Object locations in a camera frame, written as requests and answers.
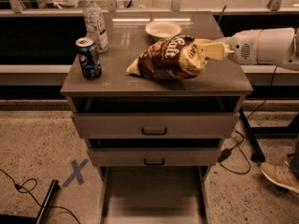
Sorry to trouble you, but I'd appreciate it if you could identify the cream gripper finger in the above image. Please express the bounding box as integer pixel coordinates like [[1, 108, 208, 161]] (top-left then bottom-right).
[[207, 36, 231, 44], [198, 42, 225, 60]]

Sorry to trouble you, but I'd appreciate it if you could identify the brown chip bag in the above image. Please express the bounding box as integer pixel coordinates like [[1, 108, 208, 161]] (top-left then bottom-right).
[[126, 35, 209, 80]]

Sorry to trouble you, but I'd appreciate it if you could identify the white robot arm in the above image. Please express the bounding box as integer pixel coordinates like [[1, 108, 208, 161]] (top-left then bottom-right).
[[198, 28, 299, 71]]

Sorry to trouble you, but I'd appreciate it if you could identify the top grey drawer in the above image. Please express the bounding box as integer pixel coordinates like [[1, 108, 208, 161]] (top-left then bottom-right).
[[72, 112, 239, 139]]

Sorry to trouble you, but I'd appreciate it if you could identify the grey drawer cabinet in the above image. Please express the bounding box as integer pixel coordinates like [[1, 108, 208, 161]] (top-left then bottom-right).
[[60, 10, 254, 224]]

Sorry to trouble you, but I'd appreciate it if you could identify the middle grey drawer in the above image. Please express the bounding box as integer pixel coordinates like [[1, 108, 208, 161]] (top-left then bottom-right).
[[88, 148, 220, 167]]

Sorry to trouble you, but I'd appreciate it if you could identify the bottom grey open drawer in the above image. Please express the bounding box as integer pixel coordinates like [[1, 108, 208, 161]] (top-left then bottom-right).
[[99, 167, 211, 224]]

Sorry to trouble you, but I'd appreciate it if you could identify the white bowl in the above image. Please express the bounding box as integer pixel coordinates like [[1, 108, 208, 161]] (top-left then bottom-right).
[[145, 21, 181, 41]]

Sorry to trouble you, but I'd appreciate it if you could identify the black table leg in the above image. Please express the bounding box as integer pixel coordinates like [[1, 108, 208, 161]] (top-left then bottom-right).
[[239, 108, 265, 162]]

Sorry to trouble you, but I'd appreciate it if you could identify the clear plastic water bottle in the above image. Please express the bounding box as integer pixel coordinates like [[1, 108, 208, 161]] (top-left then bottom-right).
[[83, 0, 108, 53]]

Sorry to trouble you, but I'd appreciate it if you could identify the blue soda can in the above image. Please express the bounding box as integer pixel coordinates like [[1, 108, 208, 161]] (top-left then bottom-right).
[[76, 37, 102, 78]]

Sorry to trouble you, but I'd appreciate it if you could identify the tan shoe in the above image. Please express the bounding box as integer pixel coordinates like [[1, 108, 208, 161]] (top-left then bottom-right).
[[260, 162, 299, 194]]

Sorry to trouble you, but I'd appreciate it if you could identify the blue tape cross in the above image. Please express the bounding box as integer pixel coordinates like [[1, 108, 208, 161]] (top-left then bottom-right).
[[63, 159, 89, 188]]

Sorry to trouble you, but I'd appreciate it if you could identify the black bar on floor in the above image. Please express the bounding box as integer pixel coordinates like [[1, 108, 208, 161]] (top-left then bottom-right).
[[36, 179, 59, 224]]

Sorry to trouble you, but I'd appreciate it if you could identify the black power adapter cable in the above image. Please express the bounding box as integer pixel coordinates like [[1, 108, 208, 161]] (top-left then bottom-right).
[[217, 127, 252, 175]]

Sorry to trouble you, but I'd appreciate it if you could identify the black floor cable left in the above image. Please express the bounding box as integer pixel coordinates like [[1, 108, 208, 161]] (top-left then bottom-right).
[[0, 168, 82, 224]]

